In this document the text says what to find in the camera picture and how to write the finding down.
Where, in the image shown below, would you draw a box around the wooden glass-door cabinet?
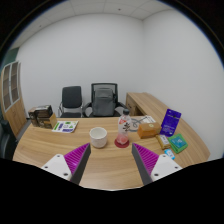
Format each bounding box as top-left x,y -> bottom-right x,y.
0,61 -> 26,136

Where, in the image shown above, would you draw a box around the clear bottle with pink drink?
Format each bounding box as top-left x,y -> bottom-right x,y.
115,109 -> 131,146

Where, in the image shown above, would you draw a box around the green flat box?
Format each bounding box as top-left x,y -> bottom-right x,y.
168,134 -> 188,153

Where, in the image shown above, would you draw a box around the white green leaflet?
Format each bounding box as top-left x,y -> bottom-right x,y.
52,121 -> 78,133

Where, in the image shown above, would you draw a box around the small blue box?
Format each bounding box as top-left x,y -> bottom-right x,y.
164,149 -> 175,160

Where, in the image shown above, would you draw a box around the purple upright box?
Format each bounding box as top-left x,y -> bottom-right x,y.
160,109 -> 181,137

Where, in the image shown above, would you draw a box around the grey mesh office chair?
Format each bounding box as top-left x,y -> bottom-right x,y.
82,83 -> 126,118

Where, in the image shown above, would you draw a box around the orange cardboard box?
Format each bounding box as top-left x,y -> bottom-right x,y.
137,122 -> 161,139

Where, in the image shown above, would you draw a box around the wooden side desk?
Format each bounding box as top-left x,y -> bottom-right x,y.
125,91 -> 174,124

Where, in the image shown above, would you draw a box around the red round coaster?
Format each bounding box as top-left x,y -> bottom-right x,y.
114,139 -> 130,148

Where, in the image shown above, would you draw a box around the white ceramic cup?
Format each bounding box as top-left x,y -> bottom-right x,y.
89,127 -> 107,148

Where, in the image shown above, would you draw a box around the dark brown box stack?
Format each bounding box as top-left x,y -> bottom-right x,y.
28,105 -> 57,129

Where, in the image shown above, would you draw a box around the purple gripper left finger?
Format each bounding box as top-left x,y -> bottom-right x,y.
40,142 -> 92,185

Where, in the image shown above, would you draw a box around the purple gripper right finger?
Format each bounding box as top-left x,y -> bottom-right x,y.
131,142 -> 184,186

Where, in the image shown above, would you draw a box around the black leather chair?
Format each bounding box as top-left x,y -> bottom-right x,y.
0,120 -> 17,160

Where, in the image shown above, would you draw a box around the yellow snack packet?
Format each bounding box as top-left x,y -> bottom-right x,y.
156,135 -> 171,150

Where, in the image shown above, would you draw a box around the black office chair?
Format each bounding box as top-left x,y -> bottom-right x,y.
58,86 -> 83,118

